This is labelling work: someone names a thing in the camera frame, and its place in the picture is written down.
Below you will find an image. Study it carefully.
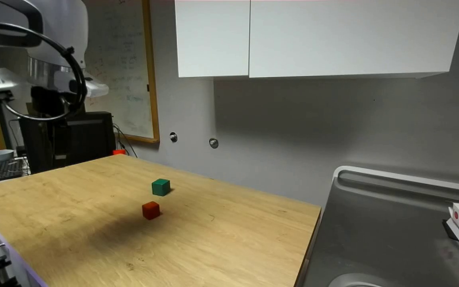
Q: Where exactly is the white wall cabinet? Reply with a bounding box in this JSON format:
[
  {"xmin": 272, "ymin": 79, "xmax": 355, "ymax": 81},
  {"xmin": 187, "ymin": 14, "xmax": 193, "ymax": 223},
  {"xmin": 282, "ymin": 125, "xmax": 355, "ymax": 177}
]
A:
[{"xmin": 174, "ymin": 0, "xmax": 459, "ymax": 79}]

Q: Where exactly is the stainless steel sink unit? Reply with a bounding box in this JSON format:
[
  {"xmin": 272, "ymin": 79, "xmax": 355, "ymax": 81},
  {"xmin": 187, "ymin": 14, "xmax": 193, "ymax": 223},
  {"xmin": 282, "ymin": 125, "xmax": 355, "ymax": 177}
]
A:
[{"xmin": 294, "ymin": 165, "xmax": 459, "ymax": 287}]

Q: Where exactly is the black cable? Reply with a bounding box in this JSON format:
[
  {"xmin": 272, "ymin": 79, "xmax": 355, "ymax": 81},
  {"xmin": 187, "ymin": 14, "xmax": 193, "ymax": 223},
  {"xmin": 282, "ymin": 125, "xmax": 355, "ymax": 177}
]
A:
[{"xmin": 112, "ymin": 123, "xmax": 138, "ymax": 158}]

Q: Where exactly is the narrow white cabinet door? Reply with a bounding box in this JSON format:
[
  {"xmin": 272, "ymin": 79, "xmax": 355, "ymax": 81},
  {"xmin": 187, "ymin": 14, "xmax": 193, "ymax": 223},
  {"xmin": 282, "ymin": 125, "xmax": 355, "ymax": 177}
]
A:
[{"xmin": 175, "ymin": 0, "xmax": 251, "ymax": 78}]

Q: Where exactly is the whiteboard with wooden frame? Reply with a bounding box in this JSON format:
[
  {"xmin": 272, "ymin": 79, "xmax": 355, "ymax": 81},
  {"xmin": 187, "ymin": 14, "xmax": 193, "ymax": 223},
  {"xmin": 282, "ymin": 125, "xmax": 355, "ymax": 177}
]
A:
[{"xmin": 84, "ymin": 0, "xmax": 161, "ymax": 144}]

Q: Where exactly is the orange block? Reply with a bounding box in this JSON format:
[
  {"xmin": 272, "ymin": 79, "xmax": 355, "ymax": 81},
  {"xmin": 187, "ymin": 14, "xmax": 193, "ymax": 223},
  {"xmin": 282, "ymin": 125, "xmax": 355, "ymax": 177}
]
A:
[{"xmin": 142, "ymin": 201, "xmax": 161, "ymax": 220}]

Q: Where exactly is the black computer monitor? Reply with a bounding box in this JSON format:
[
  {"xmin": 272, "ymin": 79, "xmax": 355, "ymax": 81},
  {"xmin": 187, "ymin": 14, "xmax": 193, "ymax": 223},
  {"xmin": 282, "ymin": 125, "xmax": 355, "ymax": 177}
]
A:
[{"xmin": 18, "ymin": 111, "xmax": 117, "ymax": 174}]

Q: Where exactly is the black keyboard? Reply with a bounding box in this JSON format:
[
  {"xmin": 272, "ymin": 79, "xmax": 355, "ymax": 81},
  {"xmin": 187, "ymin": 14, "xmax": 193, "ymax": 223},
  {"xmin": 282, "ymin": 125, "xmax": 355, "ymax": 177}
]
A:
[{"xmin": 0, "ymin": 158, "xmax": 29, "ymax": 183}]

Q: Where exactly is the green block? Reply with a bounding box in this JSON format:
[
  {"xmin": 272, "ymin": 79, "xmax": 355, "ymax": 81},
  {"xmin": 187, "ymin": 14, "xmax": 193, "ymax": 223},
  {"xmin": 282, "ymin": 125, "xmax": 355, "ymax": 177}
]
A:
[{"xmin": 151, "ymin": 179, "xmax": 171, "ymax": 197}]

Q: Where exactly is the wide white cabinet door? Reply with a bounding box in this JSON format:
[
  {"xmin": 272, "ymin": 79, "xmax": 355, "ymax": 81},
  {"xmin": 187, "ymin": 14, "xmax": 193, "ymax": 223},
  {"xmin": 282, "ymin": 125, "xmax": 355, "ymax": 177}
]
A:
[{"xmin": 249, "ymin": 0, "xmax": 459, "ymax": 79}]

